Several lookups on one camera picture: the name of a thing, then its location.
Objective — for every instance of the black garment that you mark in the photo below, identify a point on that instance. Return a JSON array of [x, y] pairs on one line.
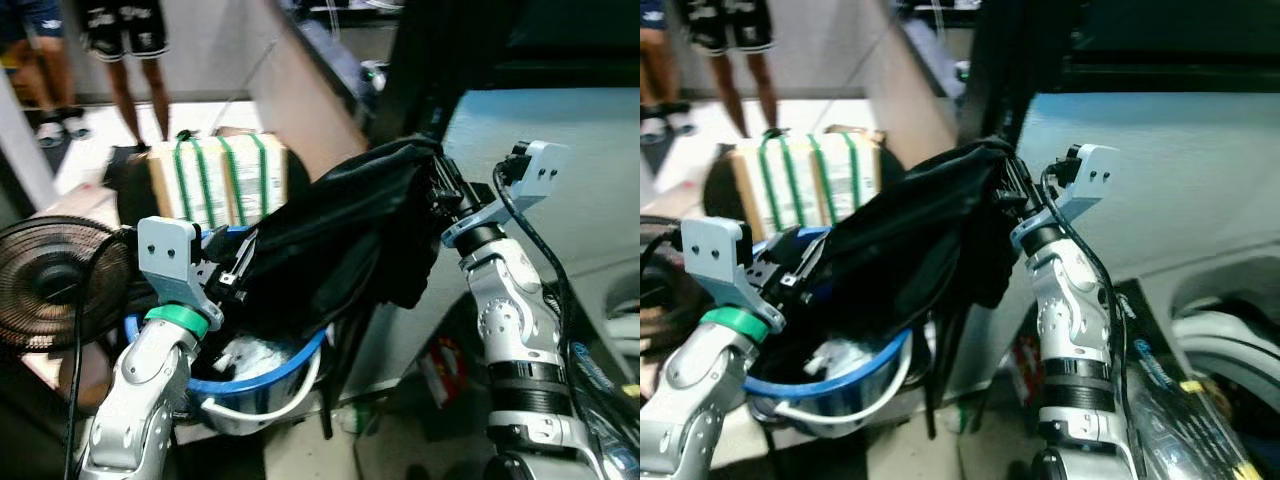
[[900, 230], [340, 230]]

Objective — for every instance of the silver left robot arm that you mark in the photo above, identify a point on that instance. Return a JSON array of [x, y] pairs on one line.
[[690, 390], [140, 390]]

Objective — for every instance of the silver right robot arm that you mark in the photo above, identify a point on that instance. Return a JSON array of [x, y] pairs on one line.
[[510, 320], [1070, 310]]

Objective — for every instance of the grey washing machine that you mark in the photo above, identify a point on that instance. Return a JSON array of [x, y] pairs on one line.
[[570, 150], [1180, 170]]

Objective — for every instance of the white cloth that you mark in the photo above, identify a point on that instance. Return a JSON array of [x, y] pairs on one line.
[[840, 358], [250, 355]]

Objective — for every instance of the blue laundry basket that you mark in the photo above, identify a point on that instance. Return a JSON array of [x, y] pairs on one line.
[[850, 378], [262, 375]]

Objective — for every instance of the brown wooden panel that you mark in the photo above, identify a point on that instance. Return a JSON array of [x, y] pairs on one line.
[[310, 110], [915, 100]]

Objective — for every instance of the black electric fan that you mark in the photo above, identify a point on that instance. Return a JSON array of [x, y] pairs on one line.
[[50, 280]]

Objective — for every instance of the red and white sticker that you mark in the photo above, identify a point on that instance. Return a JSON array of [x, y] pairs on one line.
[[1027, 365], [442, 368]]

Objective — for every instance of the black appliance above washer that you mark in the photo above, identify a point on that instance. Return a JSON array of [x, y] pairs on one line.
[[1150, 40], [560, 40]]

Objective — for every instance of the black printed plastic sheet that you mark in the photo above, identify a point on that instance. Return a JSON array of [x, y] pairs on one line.
[[610, 400], [1190, 420]]

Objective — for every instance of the person in blue shorts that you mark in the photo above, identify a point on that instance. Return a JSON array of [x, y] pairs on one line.
[[50, 80], [655, 70]]

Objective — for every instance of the person in black shorts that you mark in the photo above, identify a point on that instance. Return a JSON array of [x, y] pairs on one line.
[[730, 25], [125, 30]]

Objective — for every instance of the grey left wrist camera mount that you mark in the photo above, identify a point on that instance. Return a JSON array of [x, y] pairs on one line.
[[712, 255], [168, 255]]

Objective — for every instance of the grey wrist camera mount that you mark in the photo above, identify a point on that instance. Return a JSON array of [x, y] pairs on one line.
[[1092, 175], [168, 255], [540, 170], [712, 255]]

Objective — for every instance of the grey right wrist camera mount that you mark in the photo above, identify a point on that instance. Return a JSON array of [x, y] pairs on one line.
[[1092, 175], [540, 170]]

